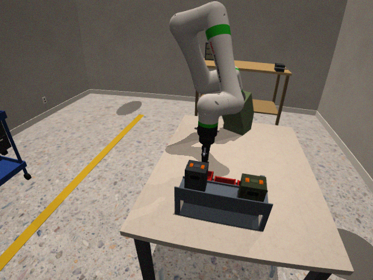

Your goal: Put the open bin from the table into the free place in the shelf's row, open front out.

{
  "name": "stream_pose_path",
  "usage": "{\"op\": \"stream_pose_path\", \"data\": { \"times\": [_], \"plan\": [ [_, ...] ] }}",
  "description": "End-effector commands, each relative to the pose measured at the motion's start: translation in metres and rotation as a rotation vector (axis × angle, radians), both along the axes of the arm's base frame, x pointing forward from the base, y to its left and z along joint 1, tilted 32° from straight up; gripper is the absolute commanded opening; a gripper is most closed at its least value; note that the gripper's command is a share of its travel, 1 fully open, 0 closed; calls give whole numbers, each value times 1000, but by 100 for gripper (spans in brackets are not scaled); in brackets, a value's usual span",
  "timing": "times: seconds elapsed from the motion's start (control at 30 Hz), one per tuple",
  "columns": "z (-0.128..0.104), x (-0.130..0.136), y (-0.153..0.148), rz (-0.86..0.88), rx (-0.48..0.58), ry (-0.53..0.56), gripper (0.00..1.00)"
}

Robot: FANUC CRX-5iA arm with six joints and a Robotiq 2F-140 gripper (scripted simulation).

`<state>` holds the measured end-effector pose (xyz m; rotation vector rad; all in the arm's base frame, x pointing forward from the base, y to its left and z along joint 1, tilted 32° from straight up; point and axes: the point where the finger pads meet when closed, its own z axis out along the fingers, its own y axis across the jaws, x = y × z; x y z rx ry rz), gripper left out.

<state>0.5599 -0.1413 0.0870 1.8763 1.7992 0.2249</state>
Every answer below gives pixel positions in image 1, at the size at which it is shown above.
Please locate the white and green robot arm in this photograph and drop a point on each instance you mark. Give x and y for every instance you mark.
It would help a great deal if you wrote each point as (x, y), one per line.
(213, 19)

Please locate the dark grey metal shelf rack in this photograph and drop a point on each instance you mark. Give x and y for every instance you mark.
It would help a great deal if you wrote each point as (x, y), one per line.
(232, 211)

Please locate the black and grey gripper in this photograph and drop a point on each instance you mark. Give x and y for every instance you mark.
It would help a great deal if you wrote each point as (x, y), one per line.
(206, 142)

